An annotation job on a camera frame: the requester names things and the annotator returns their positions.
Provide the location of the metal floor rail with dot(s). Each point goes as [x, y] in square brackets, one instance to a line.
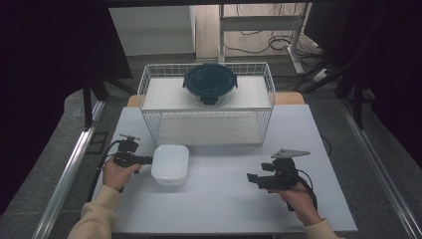
[381, 166]
[66, 176]

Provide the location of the round container with dark lid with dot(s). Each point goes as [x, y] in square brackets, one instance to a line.
[210, 83]

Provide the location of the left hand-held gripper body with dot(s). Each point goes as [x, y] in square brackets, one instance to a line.
[127, 156]

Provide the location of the black stand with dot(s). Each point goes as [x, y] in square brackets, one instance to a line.
[88, 106]
[358, 99]

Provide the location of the black floor plate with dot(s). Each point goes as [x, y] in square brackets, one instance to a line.
[97, 142]

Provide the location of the white square container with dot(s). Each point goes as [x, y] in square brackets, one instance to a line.
[170, 165]

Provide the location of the dark curtain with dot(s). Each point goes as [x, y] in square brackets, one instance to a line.
[391, 66]
[43, 83]

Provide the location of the white power strip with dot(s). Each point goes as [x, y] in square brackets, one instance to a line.
[320, 75]

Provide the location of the white metal desk frame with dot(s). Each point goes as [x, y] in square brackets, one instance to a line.
[258, 22]

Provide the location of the person's left hand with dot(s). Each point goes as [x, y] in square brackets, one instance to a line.
[116, 176]

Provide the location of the person's right hand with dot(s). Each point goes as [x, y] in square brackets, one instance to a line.
[300, 205]

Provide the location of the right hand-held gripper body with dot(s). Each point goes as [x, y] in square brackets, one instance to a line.
[283, 172]

